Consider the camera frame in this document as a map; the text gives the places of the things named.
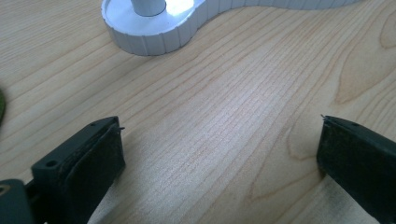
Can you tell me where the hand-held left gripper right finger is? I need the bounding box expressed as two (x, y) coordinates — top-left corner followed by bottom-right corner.
(316, 115), (396, 224)

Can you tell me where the dark green object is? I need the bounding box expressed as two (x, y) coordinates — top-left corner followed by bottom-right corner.
(0, 89), (7, 126)

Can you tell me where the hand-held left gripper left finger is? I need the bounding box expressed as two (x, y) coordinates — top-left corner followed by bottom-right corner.
(31, 116), (127, 224)

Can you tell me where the white ribbed stand base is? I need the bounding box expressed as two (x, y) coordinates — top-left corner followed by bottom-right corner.
(100, 0), (363, 57)

